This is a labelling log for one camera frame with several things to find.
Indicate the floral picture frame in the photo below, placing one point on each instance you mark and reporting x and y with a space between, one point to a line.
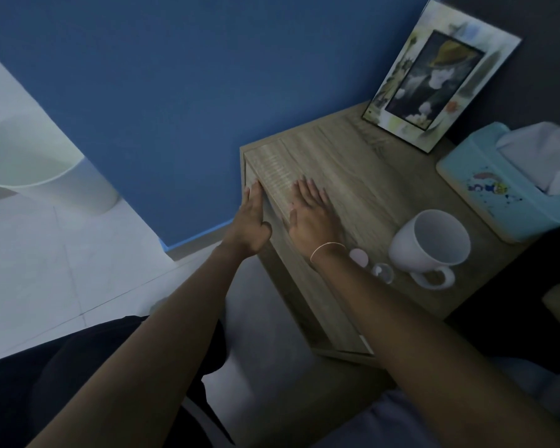
441 74

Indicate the person's right hand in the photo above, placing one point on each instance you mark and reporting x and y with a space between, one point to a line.
315 223

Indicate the person's right middle finger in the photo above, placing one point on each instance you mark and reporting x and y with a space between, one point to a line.
311 189

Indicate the person's left thumb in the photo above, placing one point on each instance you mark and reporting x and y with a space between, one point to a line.
265 226

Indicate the person's left forearm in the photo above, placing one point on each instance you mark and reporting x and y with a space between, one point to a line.
168 340

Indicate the light blue tissue box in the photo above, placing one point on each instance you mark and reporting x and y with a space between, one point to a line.
499 200

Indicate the white waste bin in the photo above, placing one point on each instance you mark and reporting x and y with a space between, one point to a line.
51 167

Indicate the person's right little finger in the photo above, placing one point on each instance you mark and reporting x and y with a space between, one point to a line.
326 199

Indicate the person's right forearm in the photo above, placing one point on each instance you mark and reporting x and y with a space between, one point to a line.
410 349

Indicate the white ceramic mug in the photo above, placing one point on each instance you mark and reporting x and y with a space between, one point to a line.
431 242

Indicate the person's left hand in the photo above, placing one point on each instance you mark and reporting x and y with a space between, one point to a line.
247 228

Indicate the person's black trousers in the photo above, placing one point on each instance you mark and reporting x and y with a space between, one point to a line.
42 382

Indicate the small clear round jar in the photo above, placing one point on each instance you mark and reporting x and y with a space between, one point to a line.
383 273

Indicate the small pale round lid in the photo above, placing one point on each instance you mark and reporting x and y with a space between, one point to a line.
359 258

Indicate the white tissue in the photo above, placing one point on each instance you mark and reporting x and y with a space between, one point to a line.
541 153

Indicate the person's right thumb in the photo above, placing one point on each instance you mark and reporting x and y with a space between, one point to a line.
293 220

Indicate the wooden bedside table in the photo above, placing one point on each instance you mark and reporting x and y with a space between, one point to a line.
373 181

